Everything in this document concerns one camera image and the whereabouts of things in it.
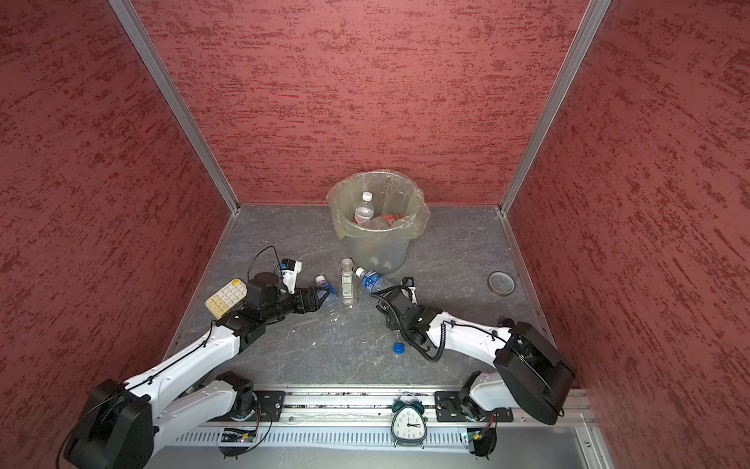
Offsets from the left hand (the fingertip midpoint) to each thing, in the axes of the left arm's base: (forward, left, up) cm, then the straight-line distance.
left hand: (319, 296), depth 84 cm
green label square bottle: (+3, -7, -8) cm, 11 cm away
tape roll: (+10, -60, -10) cm, 61 cm away
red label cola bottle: (+24, -20, +7) cm, 32 cm away
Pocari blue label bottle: (+8, -15, -4) cm, 18 cm away
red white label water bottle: (+29, -12, +6) cm, 32 cm away
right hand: (-3, -24, -8) cm, 25 cm away
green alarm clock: (-31, -26, -5) cm, 40 cm away
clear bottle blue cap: (-12, -24, -7) cm, 27 cm away
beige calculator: (+3, +33, -9) cm, 34 cm away
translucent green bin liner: (+32, -21, +12) cm, 41 cm away
